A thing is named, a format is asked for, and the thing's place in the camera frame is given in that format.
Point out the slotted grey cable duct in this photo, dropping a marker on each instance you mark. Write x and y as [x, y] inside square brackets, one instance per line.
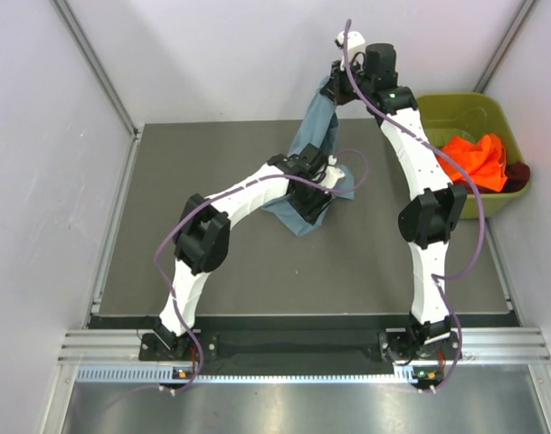
[168, 374]

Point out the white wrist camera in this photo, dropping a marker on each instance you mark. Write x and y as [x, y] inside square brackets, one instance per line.
[353, 47]
[331, 174]

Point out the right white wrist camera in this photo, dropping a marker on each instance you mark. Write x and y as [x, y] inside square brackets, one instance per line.
[353, 47]

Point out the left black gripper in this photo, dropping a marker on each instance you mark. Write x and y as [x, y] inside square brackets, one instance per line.
[311, 211]

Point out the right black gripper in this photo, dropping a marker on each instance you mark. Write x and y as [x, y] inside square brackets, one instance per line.
[333, 88]

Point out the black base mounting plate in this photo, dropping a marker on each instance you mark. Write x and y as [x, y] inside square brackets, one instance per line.
[306, 364]

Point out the orange t-shirt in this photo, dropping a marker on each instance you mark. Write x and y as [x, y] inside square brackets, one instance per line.
[477, 159]

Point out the light blue t-shirt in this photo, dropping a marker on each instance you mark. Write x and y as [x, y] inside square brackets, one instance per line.
[314, 141]

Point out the aluminium frame rail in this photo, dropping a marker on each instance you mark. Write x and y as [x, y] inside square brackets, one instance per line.
[496, 345]

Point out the olive green plastic bin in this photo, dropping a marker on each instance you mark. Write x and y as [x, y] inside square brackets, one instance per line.
[472, 129]

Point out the dark red t-shirt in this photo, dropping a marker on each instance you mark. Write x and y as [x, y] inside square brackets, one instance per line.
[510, 178]

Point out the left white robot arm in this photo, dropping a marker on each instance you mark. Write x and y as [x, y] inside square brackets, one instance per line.
[200, 241]

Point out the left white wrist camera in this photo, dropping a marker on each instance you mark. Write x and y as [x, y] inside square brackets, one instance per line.
[331, 174]

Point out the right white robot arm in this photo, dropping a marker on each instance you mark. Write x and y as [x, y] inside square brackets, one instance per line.
[367, 72]

